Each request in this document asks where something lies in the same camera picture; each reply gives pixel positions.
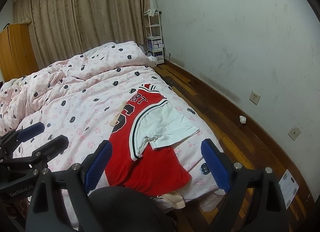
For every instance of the white wire shelf rack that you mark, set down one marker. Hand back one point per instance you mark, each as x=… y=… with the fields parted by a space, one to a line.
x=153 y=33

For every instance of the beige curtain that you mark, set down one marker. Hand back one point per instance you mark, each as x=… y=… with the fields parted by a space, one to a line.
x=60 y=29

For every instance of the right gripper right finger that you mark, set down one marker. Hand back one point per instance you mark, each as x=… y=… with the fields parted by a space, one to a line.
x=266 y=211

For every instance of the lower wall socket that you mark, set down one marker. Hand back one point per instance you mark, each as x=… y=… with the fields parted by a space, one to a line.
x=294 y=133

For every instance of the small white floor object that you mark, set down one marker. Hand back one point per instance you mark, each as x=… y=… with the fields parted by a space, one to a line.
x=242 y=119

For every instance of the beige garment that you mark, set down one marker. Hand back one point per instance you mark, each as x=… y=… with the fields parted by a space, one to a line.
x=174 y=199

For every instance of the upper wall socket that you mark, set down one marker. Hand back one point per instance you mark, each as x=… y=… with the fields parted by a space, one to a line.
x=254 y=98

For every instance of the wooden wardrobe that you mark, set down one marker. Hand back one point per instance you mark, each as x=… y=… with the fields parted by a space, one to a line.
x=17 y=55

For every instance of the red white basketball jersey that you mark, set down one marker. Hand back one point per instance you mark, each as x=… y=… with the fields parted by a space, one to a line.
x=143 y=158

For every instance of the wall socket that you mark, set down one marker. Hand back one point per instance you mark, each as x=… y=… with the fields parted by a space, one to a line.
x=254 y=98
x=294 y=133

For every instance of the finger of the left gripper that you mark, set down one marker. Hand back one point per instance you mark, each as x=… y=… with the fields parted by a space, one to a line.
x=39 y=158
x=11 y=140

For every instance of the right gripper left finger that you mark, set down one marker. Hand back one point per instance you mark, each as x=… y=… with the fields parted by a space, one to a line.
x=47 y=211

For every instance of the pink cat print duvet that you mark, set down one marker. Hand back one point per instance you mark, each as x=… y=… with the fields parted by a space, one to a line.
x=81 y=96

